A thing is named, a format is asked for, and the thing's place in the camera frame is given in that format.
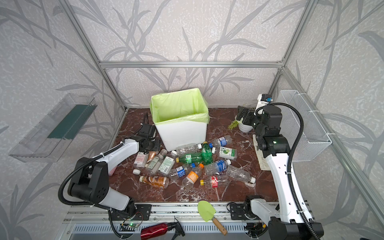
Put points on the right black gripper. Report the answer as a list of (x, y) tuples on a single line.
[(246, 114)]

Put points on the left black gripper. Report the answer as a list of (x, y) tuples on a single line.
[(146, 131)]

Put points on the brown label tea bottle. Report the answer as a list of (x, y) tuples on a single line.
[(151, 155)]

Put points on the pink label square bottle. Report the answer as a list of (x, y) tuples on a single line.
[(140, 160)]

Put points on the grey label clear bottle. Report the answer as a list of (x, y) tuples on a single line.
[(156, 162)]

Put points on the blue label water bottle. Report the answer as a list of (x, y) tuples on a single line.
[(216, 167)]

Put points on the orange label orange cap bottle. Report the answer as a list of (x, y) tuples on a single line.
[(192, 177)]

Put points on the red label yellow cap bottle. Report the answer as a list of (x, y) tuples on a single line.
[(215, 182)]

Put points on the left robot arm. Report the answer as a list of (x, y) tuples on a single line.
[(88, 183)]

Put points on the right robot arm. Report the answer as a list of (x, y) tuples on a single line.
[(293, 220)]

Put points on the blue label bottle near bin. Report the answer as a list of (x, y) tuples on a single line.
[(221, 142)]

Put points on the white bin with green liner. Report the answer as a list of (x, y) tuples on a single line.
[(181, 117)]

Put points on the white potted flower plant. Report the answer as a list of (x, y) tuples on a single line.
[(240, 124)]

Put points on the white green label bottle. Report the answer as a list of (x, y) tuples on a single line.
[(168, 163)]

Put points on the square bottle green label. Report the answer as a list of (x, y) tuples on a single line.
[(226, 153)]

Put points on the clear bottle white cap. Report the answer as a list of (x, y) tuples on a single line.
[(188, 149)]

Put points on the brown tea bottle lying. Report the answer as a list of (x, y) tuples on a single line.
[(155, 181)]

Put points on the small blue label bottle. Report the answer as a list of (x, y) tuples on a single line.
[(180, 171)]

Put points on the beige gardening glove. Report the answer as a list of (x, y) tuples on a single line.
[(262, 161)]

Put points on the green plastic soda bottle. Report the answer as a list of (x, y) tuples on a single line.
[(191, 158)]

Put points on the green circuit board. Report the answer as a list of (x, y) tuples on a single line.
[(129, 227)]

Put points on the red spray bottle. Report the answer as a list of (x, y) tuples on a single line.
[(162, 229)]

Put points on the green garden trowel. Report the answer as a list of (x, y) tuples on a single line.
[(207, 212)]

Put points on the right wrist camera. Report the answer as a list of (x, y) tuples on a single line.
[(263, 100)]

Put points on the aluminium frame crossbar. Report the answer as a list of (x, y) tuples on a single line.
[(189, 64)]

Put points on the clear acrylic wall shelf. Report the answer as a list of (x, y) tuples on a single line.
[(51, 137)]

